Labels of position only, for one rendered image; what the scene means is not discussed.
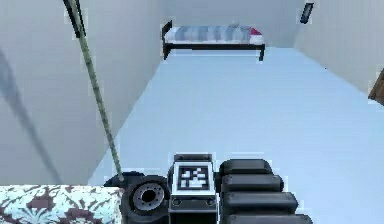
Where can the green pole floor lamp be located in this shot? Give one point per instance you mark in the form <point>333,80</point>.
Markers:
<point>95,86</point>

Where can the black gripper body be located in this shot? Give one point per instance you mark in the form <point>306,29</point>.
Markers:
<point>146,197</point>

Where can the black frame bed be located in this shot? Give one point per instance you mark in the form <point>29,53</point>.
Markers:
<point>213,37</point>

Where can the brown wooden furniture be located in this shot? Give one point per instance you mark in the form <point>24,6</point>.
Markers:
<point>378,89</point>

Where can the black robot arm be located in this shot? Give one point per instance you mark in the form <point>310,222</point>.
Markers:
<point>246,193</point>

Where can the red pillow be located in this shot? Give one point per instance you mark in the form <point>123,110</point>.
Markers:
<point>255,32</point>

